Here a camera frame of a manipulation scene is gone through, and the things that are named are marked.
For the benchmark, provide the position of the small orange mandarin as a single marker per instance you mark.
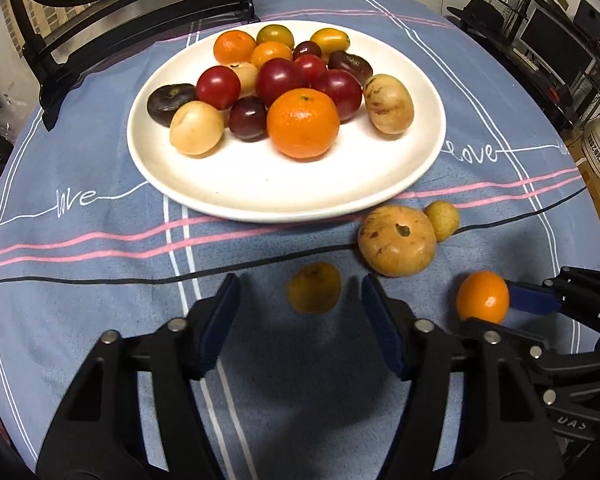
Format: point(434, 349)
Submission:
point(271, 52)
point(482, 296)

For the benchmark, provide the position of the beige checked curtain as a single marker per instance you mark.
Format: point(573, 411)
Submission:
point(50, 20)

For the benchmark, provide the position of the black desk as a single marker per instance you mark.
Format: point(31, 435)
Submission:
point(525, 76)

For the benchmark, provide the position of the blue striped tablecloth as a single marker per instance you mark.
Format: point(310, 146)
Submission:
point(105, 310)

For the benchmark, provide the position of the green-yellow mandarin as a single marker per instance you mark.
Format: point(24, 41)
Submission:
point(275, 34)

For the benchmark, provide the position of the yellow-orange mandarin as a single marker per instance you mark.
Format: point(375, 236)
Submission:
point(329, 39)

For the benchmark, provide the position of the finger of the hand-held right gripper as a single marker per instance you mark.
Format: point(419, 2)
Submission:
point(522, 342)
point(530, 297)

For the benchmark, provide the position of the blotched tan passion fruit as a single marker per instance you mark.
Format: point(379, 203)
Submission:
point(388, 103)

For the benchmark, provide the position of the black speaker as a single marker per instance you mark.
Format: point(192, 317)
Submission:
point(591, 17)

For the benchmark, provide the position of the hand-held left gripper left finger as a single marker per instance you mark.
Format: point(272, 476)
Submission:
point(217, 320)

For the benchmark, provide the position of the large orange mandarin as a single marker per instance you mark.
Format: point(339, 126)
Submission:
point(303, 123)

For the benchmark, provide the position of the dark purple passion fruit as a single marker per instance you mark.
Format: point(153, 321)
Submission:
point(167, 104)

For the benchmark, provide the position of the small dark purple plum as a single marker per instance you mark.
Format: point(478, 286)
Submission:
point(307, 49)

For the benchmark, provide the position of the smooth tan passion fruit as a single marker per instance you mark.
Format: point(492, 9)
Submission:
point(196, 127)

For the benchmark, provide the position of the white round plate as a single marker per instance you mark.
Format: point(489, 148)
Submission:
point(280, 185)

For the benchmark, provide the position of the dark red plum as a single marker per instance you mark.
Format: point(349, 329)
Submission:
point(280, 77)

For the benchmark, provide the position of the large tan passion fruit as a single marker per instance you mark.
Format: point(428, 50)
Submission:
point(396, 245)

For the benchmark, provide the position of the small red plum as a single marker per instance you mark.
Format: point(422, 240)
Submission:
point(312, 66)

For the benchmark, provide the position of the small tan round fruit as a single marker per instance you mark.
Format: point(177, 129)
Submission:
point(314, 287)
point(442, 220)

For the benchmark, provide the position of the computer monitor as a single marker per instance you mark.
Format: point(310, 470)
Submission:
point(555, 45)

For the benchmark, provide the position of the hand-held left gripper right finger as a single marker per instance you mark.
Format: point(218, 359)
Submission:
point(380, 320)

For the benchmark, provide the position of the black hat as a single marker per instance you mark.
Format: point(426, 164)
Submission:
point(480, 12)

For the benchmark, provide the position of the small tan passion fruit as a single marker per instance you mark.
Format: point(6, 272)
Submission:
point(247, 76)

